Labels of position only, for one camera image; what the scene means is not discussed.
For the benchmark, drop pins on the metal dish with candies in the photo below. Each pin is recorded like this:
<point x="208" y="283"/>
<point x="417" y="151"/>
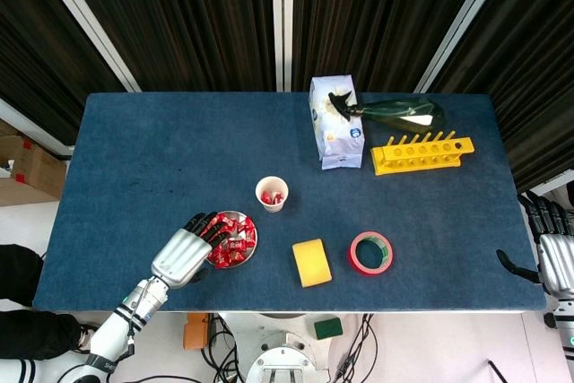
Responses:
<point x="254" y="248"/>

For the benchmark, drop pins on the cardboard box with red tape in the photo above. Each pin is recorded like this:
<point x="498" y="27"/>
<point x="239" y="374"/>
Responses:
<point x="42" y="172"/>

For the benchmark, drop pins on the white frame post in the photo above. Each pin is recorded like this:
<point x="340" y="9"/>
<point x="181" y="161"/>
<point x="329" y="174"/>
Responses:
<point x="278" y="20"/>
<point x="467" y="20"/>
<point x="85" y="20"/>

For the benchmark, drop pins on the flat cardboard box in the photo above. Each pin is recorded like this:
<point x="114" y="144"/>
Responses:
<point x="22" y="197"/>

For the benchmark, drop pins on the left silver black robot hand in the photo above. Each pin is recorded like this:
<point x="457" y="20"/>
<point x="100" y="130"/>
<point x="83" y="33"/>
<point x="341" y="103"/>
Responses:
<point x="179" y="257"/>

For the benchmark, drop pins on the white blue tissue pack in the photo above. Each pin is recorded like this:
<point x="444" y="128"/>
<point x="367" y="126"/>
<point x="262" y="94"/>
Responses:
<point x="336" y="145"/>

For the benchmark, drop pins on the green foam block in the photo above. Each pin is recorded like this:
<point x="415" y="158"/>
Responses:
<point x="328" y="328"/>

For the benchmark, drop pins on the red tape roll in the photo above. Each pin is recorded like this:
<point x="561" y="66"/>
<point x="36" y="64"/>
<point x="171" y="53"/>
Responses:
<point x="353" y="257"/>

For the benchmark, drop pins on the orange box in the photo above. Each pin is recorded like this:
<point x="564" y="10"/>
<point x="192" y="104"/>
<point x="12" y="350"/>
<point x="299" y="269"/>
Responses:
<point x="195" y="333"/>

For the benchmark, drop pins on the yellow test tube rack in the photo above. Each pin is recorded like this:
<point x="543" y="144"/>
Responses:
<point x="421" y="163"/>

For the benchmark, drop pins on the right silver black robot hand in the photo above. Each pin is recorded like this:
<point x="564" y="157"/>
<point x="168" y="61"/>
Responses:
<point x="558" y="262"/>

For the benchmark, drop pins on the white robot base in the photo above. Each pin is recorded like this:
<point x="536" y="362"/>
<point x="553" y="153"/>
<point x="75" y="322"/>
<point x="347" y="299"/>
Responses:
<point x="278" y="342"/>

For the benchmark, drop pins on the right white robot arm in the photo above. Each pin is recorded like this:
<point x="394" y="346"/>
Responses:
<point x="566" y="324"/>

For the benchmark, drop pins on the white frame rail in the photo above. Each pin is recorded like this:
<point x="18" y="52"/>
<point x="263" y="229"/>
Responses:
<point x="547" y="183"/>
<point x="36" y="132"/>

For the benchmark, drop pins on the person in black trousers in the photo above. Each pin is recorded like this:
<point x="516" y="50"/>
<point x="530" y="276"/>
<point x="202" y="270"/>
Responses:
<point x="22" y="333"/>

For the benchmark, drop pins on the black rod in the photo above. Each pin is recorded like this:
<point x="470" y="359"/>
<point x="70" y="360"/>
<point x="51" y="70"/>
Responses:
<point x="497" y="371"/>

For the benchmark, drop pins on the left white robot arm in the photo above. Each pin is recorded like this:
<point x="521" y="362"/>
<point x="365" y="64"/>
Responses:
<point x="114" y="333"/>

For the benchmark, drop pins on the white paper cup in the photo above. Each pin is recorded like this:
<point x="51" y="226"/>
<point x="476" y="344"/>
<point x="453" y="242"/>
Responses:
<point x="274" y="208"/>

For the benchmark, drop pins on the blue felt table cloth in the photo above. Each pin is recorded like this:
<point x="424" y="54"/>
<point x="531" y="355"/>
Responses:
<point x="202" y="132"/>

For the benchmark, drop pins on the yellow sponge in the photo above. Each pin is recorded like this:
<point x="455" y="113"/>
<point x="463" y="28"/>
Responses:
<point x="311" y="264"/>

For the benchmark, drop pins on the black pleated curtain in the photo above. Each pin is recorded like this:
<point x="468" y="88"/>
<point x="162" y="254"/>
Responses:
<point x="538" y="64"/>
<point x="36" y="42"/>
<point x="179" y="20"/>
<point x="381" y="20"/>

